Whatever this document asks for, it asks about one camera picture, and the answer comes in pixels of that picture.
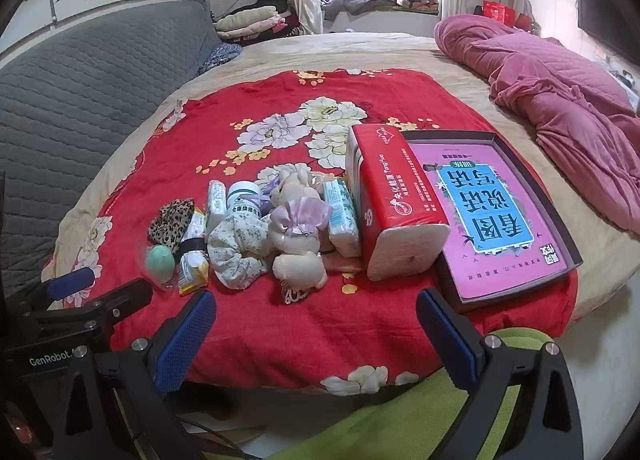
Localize green beauty sponge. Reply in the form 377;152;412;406
144;244;176;284

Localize yellow white snack pouch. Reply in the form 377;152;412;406
178;208;209;296

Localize leopard print scrunchie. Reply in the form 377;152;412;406
148;198;195;254

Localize white floral scrunchie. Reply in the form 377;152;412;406
207;213;274;290

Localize small tissue packet green print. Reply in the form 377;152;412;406
206;180;227;235

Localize small tissue packet blue print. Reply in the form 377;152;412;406
323;178;361;258

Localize plush bunny pink bow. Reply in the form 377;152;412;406
267;196;334;304

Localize red floral blanket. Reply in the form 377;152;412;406
64;69;578;396

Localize red tissue pack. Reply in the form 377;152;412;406
346;124;450;281

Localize white pill bottle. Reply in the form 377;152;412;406
227;180;262;218

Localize pink pouch in plastic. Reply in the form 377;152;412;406
321;251;362;274

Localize grey quilted headboard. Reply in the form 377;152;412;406
1;0;219;294

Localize beige bed sheet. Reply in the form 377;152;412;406
41;33;639;319

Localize pink quilted duvet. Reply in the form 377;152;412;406
434;15;639;232

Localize blue patterned cloth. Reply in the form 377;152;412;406
198;43;242;76

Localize folded clothes stack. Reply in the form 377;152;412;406
214;0;305;46

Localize red gift bags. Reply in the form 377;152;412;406
480;0;535;32

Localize clothes on window sill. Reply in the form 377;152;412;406
321;0;439;21

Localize black wall television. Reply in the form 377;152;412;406
577;0;639;66

